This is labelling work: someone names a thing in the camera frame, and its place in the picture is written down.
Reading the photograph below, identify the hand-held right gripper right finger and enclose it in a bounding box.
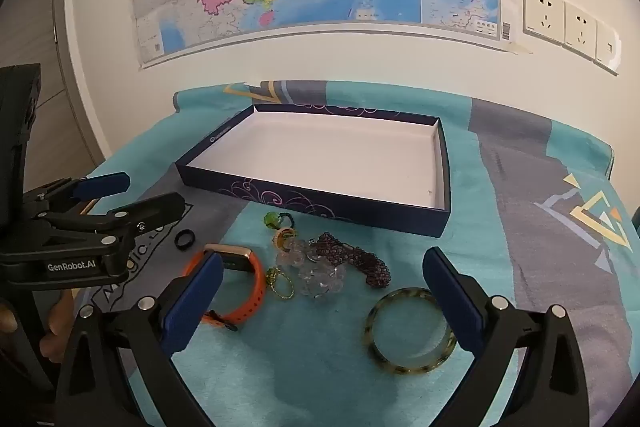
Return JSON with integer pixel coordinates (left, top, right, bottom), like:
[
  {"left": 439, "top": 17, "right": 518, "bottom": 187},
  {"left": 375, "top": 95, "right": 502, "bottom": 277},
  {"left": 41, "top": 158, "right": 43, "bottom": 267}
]
[{"left": 422, "top": 247, "right": 588, "bottom": 427}]

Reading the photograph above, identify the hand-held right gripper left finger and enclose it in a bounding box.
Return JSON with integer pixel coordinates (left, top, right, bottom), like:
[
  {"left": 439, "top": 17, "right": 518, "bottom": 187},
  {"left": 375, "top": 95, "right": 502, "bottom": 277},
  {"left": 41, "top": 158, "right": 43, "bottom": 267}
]
[{"left": 54, "top": 251, "right": 225, "bottom": 427}]

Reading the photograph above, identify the dark blue shallow box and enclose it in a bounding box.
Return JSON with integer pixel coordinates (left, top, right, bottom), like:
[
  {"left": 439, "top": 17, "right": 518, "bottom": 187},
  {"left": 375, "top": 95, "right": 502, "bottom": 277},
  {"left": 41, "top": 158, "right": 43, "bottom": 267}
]
[{"left": 175, "top": 103, "right": 452, "bottom": 239}]

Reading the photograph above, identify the clear crystal bracelet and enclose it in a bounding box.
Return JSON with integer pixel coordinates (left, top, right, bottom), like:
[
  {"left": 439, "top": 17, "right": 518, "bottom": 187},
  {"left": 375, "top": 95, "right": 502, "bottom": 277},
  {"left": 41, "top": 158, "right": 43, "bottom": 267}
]
[{"left": 276, "top": 239, "right": 346, "bottom": 299}]

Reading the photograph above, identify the orange smartwatch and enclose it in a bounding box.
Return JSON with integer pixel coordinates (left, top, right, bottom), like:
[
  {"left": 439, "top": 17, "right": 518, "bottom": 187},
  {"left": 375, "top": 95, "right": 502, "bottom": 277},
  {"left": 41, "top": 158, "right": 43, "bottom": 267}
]
[{"left": 185, "top": 244, "right": 267, "bottom": 333}]

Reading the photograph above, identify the teal and grey printed blanket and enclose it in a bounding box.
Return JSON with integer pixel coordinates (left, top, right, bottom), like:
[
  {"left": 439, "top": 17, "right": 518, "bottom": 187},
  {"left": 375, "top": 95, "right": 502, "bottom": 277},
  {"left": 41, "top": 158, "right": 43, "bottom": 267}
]
[{"left": 75, "top": 80, "right": 640, "bottom": 427}]

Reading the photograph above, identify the purple beaded bracelet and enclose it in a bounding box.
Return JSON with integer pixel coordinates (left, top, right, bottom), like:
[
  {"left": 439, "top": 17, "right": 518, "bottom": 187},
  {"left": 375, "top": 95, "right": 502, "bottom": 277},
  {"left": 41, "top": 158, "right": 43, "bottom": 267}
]
[{"left": 312, "top": 231, "right": 392, "bottom": 289}]

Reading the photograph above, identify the white wall socket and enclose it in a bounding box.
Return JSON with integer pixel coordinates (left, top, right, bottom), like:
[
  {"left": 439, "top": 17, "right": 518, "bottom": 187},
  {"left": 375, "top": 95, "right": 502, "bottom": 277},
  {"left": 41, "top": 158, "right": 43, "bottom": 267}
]
[
  {"left": 522, "top": 0, "right": 568, "bottom": 42},
  {"left": 595, "top": 21, "right": 621, "bottom": 75},
  {"left": 564, "top": 1, "right": 598, "bottom": 58}
]

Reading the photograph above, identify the person's left hand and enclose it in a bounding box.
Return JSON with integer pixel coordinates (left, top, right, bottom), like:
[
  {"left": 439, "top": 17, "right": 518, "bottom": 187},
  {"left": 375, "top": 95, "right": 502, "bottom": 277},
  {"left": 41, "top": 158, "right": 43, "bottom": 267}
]
[{"left": 0, "top": 291, "right": 77, "bottom": 363}]

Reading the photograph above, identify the tortoiseshell bangle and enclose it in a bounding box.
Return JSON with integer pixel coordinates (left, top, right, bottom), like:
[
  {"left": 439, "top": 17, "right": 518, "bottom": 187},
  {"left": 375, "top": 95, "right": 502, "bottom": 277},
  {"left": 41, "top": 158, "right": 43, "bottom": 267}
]
[{"left": 363, "top": 287, "right": 457, "bottom": 376}]

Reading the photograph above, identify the grey cabinet door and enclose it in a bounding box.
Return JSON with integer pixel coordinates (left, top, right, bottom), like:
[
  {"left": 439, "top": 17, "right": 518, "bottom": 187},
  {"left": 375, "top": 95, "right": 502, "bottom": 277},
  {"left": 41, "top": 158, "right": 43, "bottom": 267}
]
[{"left": 0, "top": 0, "right": 107, "bottom": 180}]

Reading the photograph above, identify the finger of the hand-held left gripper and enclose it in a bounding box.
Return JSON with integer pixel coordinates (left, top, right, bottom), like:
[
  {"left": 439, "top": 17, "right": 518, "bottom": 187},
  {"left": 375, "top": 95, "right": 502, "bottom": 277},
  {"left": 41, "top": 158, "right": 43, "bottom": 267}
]
[
  {"left": 32, "top": 192, "right": 187, "bottom": 258},
  {"left": 22, "top": 172, "right": 132, "bottom": 220}
]

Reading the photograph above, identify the green glass bead charm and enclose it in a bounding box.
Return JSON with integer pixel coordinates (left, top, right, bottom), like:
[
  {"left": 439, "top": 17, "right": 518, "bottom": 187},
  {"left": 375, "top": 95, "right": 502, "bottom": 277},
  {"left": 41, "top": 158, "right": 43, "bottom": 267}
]
[{"left": 263, "top": 210, "right": 293, "bottom": 229}]

